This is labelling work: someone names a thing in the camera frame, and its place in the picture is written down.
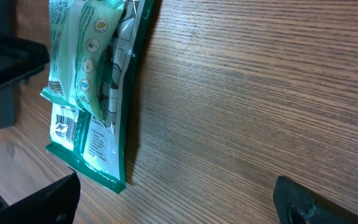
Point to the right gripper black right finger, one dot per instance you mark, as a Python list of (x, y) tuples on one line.
[(296, 204)]

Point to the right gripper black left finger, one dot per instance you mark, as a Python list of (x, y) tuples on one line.
[(54, 204)]

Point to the green 3M gloves package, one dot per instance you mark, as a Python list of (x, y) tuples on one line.
[(95, 147)]

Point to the white wet wipe sachet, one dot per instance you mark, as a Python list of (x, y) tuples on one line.
[(80, 32)]

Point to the dark grey plastic basket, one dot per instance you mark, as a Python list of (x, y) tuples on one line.
[(19, 60)]

